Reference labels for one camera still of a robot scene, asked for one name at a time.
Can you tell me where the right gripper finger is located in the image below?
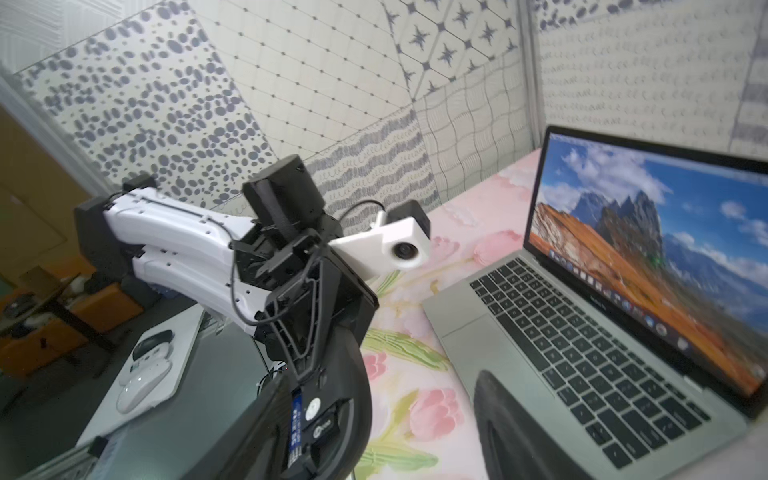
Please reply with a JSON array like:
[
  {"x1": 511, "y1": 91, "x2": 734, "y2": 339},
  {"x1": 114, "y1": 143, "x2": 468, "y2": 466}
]
[{"x1": 473, "y1": 370, "x2": 590, "y2": 480}]

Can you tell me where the pink floral table mat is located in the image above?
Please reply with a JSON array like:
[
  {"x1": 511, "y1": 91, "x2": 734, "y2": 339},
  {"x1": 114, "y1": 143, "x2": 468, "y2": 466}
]
[{"x1": 353, "y1": 149, "x2": 544, "y2": 480}]

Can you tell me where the silver open laptop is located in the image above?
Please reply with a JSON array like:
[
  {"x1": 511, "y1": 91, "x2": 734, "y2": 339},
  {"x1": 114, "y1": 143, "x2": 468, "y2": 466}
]
[{"x1": 424, "y1": 125, "x2": 767, "y2": 479}]

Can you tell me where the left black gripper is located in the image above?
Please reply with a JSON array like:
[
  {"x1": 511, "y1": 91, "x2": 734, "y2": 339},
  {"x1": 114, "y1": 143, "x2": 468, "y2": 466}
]
[{"x1": 230, "y1": 227, "x2": 380, "y2": 385}]

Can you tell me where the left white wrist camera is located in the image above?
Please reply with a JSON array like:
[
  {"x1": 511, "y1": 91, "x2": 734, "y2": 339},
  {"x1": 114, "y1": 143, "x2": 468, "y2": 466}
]
[{"x1": 329, "y1": 200, "x2": 431, "y2": 280}]

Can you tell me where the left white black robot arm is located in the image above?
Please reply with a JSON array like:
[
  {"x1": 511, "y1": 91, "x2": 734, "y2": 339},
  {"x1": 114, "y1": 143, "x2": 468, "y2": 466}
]
[{"x1": 74, "y1": 156, "x2": 378, "y2": 385}]

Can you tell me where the black wireless mouse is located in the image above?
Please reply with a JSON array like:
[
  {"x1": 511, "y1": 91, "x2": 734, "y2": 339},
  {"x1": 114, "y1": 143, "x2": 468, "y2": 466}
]
[{"x1": 184, "y1": 327, "x2": 372, "y2": 479}]

